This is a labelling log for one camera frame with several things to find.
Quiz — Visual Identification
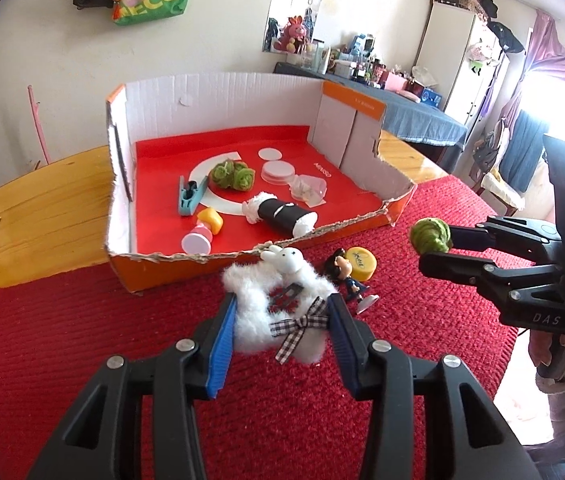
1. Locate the yellow round cap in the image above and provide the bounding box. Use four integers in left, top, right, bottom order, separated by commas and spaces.
345, 247, 378, 283

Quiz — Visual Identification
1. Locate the dark haired boy figurine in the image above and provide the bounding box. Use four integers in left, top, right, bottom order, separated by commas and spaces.
323, 248, 380, 314

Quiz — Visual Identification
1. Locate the blonde pink doll figurine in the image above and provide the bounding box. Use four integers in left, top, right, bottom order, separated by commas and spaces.
180, 207, 224, 255

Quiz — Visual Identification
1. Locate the white fluffy plush pouch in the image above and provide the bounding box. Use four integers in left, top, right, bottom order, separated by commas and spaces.
222, 245, 336, 364

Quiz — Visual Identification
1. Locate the teal hair clip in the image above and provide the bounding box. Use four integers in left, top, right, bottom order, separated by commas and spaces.
177, 176, 209, 217

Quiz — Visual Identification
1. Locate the white pink round container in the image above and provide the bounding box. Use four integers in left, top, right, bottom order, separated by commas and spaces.
261, 160, 296, 185

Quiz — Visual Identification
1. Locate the red knitted table cloth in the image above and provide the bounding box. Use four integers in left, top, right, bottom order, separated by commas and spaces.
0, 177, 517, 479

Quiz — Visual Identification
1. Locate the white wardrobe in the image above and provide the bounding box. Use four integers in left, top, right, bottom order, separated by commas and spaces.
415, 1, 502, 129

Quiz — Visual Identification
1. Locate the clear plastic small box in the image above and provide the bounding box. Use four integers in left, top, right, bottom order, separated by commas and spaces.
289, 174, 327, 208

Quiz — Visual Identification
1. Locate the black white rolled cloth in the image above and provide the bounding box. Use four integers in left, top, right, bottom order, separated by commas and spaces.
241, 192, 319, 238

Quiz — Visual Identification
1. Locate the white orange cardboard box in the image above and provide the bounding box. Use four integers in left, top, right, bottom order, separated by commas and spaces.
106, 73, 415, 292

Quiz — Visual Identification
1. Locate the green scrunchie pair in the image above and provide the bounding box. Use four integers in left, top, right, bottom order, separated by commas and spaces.
209, 158, 255, 192

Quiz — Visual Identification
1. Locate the pink plush toy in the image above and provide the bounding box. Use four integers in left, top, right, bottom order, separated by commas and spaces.
274, 15, 307, 54

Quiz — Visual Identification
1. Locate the pink stick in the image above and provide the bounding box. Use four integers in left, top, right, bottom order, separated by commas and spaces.
28, 84, 51, 165

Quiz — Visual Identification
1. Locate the wall mirror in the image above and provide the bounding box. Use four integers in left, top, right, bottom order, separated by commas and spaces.
262, 0, 331, 57

